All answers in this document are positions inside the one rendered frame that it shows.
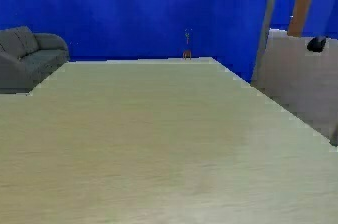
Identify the black round object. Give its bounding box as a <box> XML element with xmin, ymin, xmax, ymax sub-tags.
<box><xmin>306</xmin><ymin>35</ymin><xmax>328</xmax><ymax>53</ymax></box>

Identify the brown room door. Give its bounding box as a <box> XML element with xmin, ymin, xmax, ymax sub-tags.
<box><xmin>286</xmin><ymin>0</ymin><xmax>313</xmax><ymax>38</ymax></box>

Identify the grey sofa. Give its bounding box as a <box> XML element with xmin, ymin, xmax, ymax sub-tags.
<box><xmin>0</xmin><ymin>25</ymin><xmax>71</xmax><ymax>96</ymax></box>

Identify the small plant in brown pot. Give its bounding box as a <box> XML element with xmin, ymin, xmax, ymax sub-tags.
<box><xmin>182</xmin><ymin>29</ymin><xmax>193</xmax><ymax>61</ymax></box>

